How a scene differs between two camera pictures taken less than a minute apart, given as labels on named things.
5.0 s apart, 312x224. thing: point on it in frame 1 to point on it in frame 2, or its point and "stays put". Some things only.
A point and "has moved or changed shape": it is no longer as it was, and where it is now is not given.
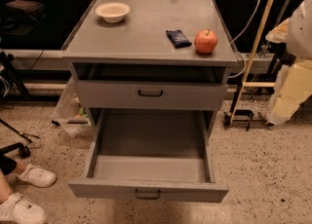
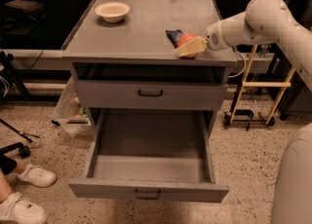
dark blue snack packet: [177, 39] stays put
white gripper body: [300, 34] to [214, 39]
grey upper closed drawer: [148, 94] stays put
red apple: [206, 41] has moved or changed shape
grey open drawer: [151, 154] stays put
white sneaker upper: [37, 176] stays put
